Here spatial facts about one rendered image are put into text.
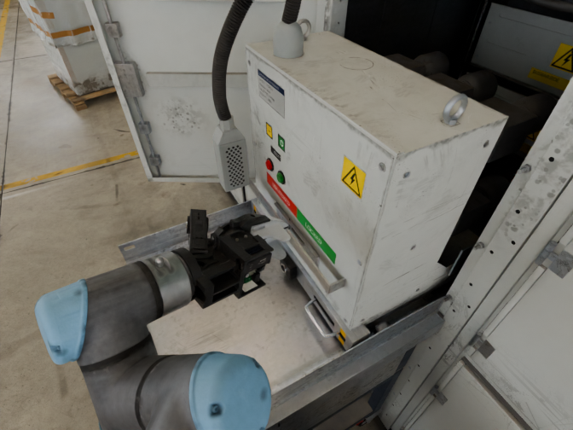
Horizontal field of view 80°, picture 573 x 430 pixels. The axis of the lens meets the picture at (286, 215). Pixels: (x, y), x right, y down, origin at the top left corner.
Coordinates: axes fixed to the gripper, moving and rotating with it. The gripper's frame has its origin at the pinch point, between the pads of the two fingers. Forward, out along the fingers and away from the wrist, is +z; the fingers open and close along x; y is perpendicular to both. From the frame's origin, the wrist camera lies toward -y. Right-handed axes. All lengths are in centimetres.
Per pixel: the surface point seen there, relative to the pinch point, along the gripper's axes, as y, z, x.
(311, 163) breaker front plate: -5.1, 11.7, 7.6
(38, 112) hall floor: -375, 42, -110
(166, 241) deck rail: -44, 3, -35
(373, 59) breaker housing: -8.8, 28.1, 26.2
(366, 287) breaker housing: 14.0, 12.8, -9.9
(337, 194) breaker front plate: 3.4, 9.9, 5.6
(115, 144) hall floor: -263, 73, -103
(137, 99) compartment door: -78, 11, -3
